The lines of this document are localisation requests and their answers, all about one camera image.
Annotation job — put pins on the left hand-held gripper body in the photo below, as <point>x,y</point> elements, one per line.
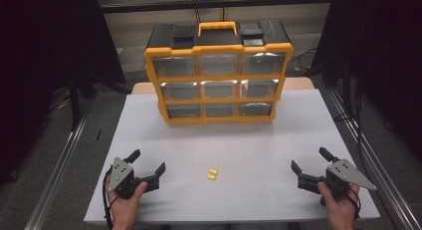
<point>120,177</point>

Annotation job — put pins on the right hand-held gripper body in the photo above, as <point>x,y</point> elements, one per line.
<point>345,177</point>

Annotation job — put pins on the yellow foam earplug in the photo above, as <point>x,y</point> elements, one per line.
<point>211,177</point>
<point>213,171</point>

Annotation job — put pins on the clear plastic storage drawer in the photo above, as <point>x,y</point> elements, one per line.
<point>184,111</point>

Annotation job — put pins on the yellow black organizer cabinet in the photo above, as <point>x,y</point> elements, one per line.
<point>217,41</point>

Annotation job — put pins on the person's left hand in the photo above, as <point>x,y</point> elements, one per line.
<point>125,210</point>

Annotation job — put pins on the person's right hand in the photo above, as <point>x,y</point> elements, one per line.
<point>340,211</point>

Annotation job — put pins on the white table cover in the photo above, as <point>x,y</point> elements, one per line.
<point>232,150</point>

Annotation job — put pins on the black curtain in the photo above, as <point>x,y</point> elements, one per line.
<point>40,57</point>
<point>388,50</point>

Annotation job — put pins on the set of clear drawers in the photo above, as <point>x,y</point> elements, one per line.
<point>219,64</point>

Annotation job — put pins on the black horizontal bar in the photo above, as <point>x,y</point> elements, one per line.
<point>166,5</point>

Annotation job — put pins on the aluminium floor rail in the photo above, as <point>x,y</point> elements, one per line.
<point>375,157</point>
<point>56,177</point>

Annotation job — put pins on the black stand post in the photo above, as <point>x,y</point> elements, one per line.
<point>346,87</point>
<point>74,104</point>

